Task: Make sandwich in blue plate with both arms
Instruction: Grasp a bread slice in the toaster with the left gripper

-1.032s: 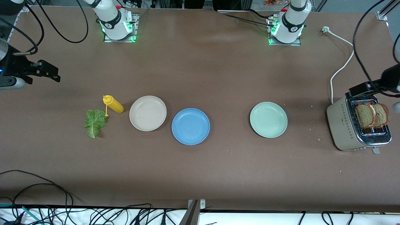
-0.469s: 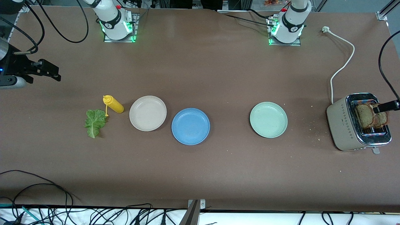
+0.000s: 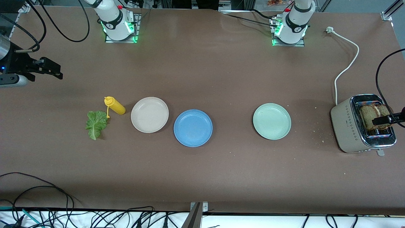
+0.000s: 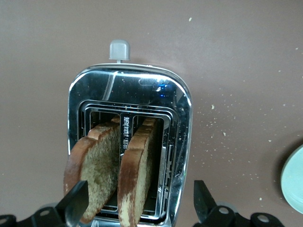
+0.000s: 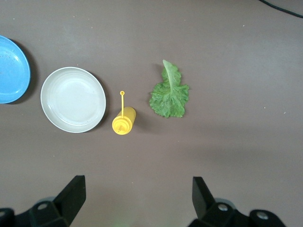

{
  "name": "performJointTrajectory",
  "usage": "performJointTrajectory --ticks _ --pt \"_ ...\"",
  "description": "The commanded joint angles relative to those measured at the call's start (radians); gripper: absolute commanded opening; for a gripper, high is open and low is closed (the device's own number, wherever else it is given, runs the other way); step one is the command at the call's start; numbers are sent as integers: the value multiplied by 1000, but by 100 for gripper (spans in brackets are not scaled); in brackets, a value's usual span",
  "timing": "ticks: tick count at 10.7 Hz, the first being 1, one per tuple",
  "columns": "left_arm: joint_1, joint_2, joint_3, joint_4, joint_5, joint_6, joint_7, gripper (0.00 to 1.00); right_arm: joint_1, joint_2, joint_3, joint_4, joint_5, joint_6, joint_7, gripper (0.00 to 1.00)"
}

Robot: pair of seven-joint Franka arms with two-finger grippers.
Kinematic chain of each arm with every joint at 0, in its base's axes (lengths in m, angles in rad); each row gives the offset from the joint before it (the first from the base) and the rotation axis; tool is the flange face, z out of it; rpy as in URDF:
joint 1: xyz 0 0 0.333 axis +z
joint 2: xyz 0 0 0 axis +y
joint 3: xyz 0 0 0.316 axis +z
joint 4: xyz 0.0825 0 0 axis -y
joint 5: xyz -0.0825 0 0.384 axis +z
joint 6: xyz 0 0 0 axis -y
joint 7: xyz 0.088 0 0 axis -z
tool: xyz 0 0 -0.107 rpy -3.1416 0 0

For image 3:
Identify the brown bread slice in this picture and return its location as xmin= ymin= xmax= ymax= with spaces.
xmin=359 ymin=105 xmax=380 ymax=131
xmin=375 ymin=104 xmax=395 ymax=130

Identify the green lettuce leaf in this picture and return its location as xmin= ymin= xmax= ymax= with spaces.
xmin=85 ymin=111 xmax=109 ymax=141

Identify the beige round plate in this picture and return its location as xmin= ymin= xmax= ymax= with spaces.
xmin=131 ymin=97 xmax=169 ymax=133

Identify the green round plate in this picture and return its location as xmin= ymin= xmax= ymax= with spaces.
xmin=252 ymin=103 xmax=291 ymax=140

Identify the blue round plate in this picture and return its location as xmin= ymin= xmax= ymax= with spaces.
xmin=173 ymin=109 xmax=213 ymax=148

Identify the beige metal toaster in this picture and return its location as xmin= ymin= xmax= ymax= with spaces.
xmin=330 ymin=94 xmax=397 ymax=156

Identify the yellow mustard squeeze bottle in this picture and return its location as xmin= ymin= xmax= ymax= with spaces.
xmin=104 ymin=96 xmax=126 ymax=118

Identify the grey metal bar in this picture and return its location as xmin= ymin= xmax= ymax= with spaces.
xmin=181 ymin=203 xmax=203 ymax=228

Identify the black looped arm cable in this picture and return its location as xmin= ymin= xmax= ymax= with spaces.
xmin=36 ymin=0 xmax=90 ymax=43

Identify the aluminium frame profile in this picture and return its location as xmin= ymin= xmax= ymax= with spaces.
xmin=381 ymin=0 xmax=405 ymax=22
xmin=9 ymin=0 xmax=31 ymax=41

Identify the black floor cable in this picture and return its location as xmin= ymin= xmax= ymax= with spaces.
xmin=12 ymin=186 xmax=69 ymax=228
xmin=0 ymin=172 xmax=75 ymax=228

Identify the white toaster power cord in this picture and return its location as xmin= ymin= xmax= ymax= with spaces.
xmin=326 ymin=27 xmax=360 ymax=106

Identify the teal cable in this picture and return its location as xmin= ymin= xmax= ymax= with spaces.
xmin=0 ymin=206 xmax=43 ymax=228

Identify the black base cable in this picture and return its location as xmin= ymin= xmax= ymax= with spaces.
xmin=252 ymin=9 xmax=276 ymax=19
xmin=226 ymin=14 xmax=276 ymax=28

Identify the silver metal bracket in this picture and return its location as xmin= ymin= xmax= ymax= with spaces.
xmin=190 ymin=202 xmax=209 ymax=213

